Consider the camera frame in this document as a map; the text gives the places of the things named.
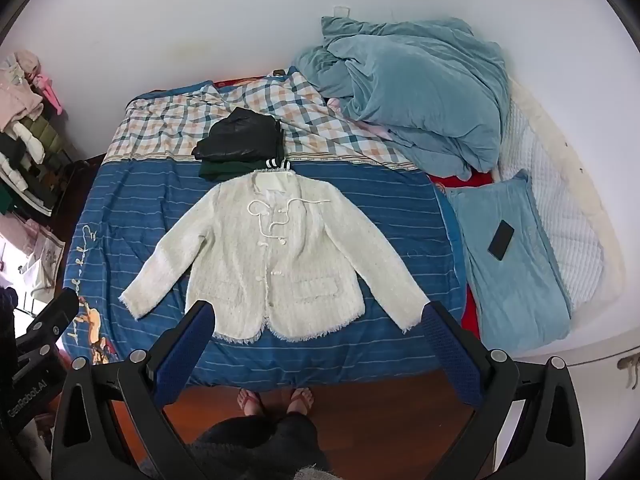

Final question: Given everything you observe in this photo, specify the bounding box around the white puffer jacket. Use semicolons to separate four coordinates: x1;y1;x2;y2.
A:
5;122;46;163

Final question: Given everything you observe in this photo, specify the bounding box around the dark green striped-cuff garment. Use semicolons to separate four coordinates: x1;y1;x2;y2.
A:
198;156;293;182

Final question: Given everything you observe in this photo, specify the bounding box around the olive puffer vest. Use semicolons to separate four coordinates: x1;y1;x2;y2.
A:
22;115;68;153

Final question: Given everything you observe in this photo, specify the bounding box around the pink fleece robe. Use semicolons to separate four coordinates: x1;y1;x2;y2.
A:
0;50;46;131

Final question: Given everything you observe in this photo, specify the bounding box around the white embroidered cloth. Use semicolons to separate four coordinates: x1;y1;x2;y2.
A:
27;227;67;301

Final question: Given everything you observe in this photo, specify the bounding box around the person's left foot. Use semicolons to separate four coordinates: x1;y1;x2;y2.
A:
237;389;266;417

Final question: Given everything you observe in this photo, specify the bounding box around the white tweed jacket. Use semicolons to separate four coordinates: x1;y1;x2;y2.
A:
118;170;432;345

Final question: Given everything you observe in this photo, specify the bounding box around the person's foot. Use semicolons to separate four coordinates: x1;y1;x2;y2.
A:
286;387;316;416
237;389;266;417

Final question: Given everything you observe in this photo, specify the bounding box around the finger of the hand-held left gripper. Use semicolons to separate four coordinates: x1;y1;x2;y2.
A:
15;287;81;361

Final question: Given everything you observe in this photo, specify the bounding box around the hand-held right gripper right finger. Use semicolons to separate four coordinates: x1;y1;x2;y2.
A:
420;301;587;480

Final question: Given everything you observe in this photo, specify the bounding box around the person's right foot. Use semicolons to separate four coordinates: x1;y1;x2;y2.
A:
286;387;316;416

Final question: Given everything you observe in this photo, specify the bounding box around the black smartphone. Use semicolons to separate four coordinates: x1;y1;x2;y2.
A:
487;220;516;262

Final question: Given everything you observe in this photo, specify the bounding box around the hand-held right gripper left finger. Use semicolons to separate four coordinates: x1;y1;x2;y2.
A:
50;300;216;480

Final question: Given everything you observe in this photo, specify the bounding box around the blue striped plaid bed sheet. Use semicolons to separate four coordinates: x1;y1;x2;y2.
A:
61;71;468;392

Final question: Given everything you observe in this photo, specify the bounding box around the black leather jacket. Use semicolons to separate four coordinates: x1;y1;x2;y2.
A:
191;107;285;165

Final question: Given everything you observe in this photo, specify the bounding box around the blue-grey duvet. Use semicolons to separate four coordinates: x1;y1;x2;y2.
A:
291;15;511;182

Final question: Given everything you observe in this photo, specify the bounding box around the light blue pillow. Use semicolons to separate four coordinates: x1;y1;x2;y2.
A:
442;169;573;352

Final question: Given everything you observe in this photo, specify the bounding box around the white quilted mattress pad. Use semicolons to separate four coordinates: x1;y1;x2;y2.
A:
492;77;628;311

